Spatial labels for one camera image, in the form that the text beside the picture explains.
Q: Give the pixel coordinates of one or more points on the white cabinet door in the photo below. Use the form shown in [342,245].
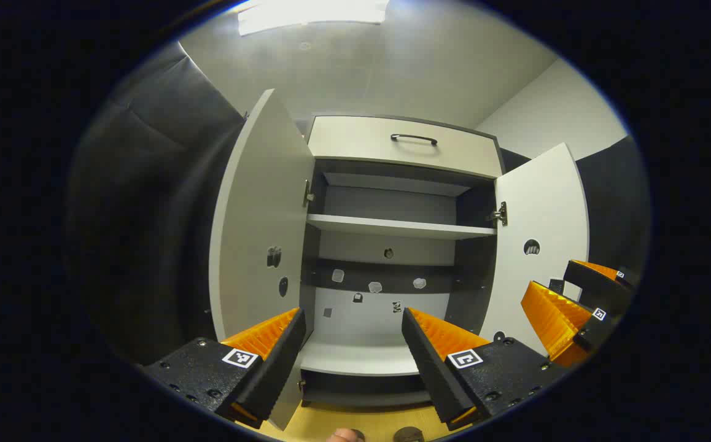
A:
[257,202]
[540,196]

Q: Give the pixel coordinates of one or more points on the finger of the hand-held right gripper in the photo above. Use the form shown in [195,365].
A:
[595,287]
[552,319]

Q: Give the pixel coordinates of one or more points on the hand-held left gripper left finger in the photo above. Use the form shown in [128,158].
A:
[282,362]

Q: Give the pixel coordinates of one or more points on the black backdrop cloth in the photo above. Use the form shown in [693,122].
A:
[147,215]

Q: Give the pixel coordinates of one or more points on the white cabinet drawer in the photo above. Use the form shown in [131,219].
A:
[355,141]

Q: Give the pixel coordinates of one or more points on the metal door hinge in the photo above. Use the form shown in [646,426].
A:
[500,214]
[308,193]

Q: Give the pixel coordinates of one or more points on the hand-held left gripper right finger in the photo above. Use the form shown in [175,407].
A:
[426,368]

